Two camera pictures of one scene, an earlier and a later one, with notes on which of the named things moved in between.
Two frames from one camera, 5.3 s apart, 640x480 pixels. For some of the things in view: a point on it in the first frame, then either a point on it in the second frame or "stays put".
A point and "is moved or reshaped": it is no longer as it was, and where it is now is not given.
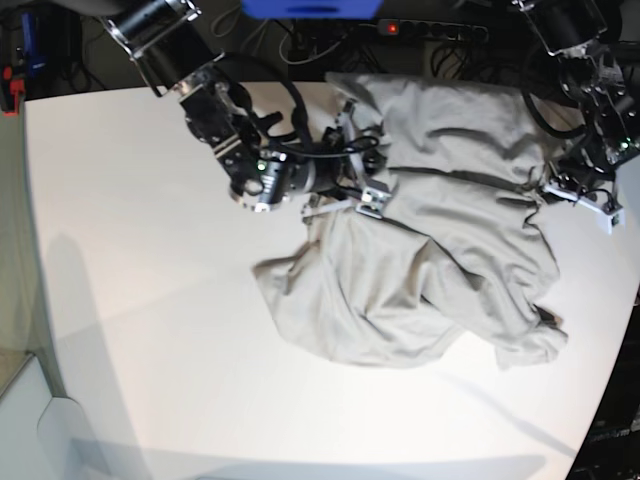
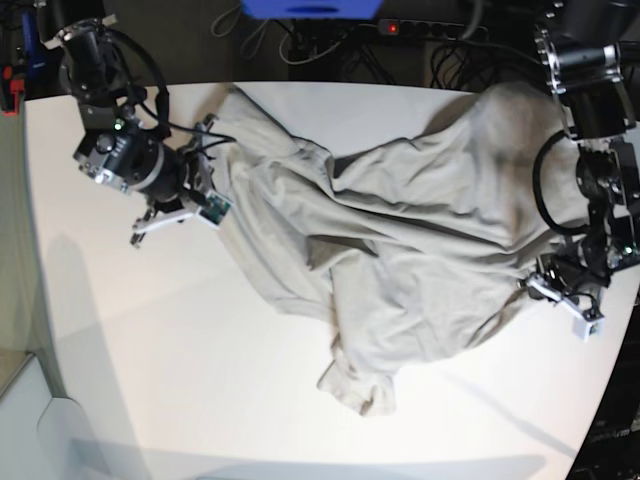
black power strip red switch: (455, 31) stays put
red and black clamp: (11, 87) stays put
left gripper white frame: (364, 188) to (198, 184)
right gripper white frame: (553, 187) to (586, 321)
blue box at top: (312, 9) stays put
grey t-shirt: (453, 256) is moved or reshaped
